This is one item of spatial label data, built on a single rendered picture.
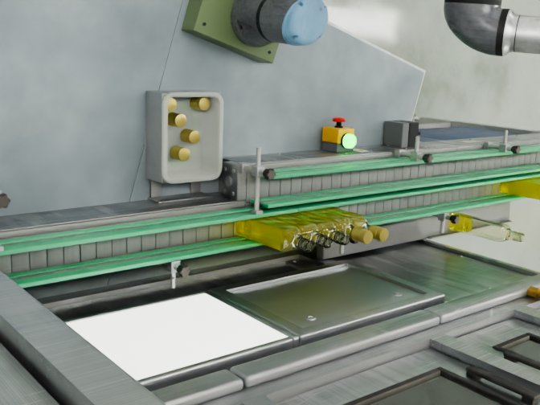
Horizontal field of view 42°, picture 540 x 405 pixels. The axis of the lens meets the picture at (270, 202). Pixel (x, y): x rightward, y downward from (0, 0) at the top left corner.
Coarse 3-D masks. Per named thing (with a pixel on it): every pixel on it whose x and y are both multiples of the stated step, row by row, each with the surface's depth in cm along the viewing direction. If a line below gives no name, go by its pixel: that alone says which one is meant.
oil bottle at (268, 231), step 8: (240, 224) 180; (248, 224) 177; (256, 224) 174; (264, 224) 172; (272, 224) 171; (280, 224) 171; (288, 224) 171; (240, 232) 180; (248, 232) 177; (256, 232) 174; (264, 232) 172; (272, 232) 169; (280, 232) 167; (288, 232) 166; (296, 232) 167; (256, 240) 175; (264, 240) 172; (272, 240) 170; (280, 240) 167; (288, 240) 166; (280, 248) 168; (288, 248) 167; (296, 248) 168
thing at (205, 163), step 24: (168, 96) 166; (192, 96) 171; (216, 96) 175; (192, 120) 180; (216, 120) 178; (168, 144) 177; (192, 144) 182; (216, 144) 179; (168, 168) 179; (192, 168) 183; (216, 168) 180
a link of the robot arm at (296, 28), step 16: (272, 0) 165; (288, 0) 162; (304, 0) 160; (320, 0) 163; (272, 16) 166; (288, 16) 161; (304, 16) 162; (320, 16) 164; (272, 32) 168; (288, 32) 163; (304, 32) 163; (320, 32) 166
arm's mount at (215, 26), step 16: (192, 0) 174; (208, 0) 171; (224, 0) 174; (192, 16) 173; (208, 16) 173; (224, 16) 175; (192, 32) 175; (208, 32) 174; (224, 32) 177; (240, 48) 181; (256, 48) 184; (272, 48) 187
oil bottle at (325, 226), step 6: (294, 216) 181; (300, 216) 181; (306, 216) 181; (312, 216) 181; (312, 222) 176; (318, 222) 175; (324, 222) 176; (330, 222) 176; (324, 228) 173; (330, 228) 174; (336, 228) 175; (324, 234) 173
